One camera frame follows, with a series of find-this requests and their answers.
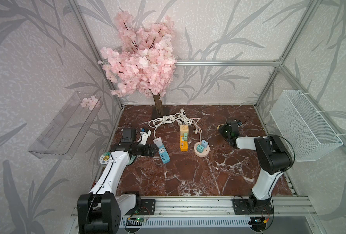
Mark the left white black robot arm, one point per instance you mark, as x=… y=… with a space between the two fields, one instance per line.
x=100 y=211

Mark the blue charger plug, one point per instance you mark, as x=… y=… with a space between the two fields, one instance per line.
x=204 y=144

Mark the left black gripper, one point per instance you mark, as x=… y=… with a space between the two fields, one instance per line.
x=151 y=152

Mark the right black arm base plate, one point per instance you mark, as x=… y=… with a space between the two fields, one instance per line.
x=252 y=206

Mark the white charger plug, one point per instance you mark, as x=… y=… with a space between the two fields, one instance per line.
x=158 y=142

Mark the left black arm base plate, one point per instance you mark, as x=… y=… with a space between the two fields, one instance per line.
x=147 y=207

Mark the clear acrylic wall shelf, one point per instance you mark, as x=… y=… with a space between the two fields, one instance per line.
x=63 y=136

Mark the round pink power socket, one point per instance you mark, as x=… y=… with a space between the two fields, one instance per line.
x=205 y=152

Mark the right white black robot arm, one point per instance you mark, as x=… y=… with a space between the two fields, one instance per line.
x=275 y=156

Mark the teal charger plug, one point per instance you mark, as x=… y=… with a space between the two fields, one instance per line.
x=199 y=148

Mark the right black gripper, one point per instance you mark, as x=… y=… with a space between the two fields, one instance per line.
x=221 y=129

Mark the aluminium front rail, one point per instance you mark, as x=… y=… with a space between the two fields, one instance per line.
x=225 y=206

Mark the orange power strip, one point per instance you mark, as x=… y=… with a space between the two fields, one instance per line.
x=183 y=145

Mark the green tape roll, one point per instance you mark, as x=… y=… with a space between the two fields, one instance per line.
x=104 y=159

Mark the pink cherry blossom tree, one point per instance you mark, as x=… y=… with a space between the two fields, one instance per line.
x=146 y=63

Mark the white wire mesh basket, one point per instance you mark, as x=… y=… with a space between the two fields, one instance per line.
x=303 y=125

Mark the teal power strip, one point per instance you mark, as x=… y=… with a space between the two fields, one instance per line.
x=164 y=155

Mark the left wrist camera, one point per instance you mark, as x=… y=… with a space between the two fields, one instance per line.
x=144 y=135

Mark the beige cube charger plug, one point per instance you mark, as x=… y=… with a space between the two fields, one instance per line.
x=184 y=129

